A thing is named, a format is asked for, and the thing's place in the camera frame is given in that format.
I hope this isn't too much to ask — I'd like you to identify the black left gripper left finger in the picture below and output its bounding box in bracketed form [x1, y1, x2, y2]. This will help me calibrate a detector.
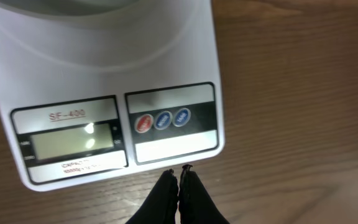
[126, 169, 179, 224]

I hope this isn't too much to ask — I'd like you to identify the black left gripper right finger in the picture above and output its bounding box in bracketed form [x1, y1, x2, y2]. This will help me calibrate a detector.
[178, 164, 229, 224]

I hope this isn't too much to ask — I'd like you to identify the white digital kitchen scale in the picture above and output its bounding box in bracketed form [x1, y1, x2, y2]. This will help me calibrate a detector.
[0, 0, 225, 192]

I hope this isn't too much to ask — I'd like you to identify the grey round bowl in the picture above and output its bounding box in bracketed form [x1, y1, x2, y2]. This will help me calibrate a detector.
[0, 0, 138, 16]

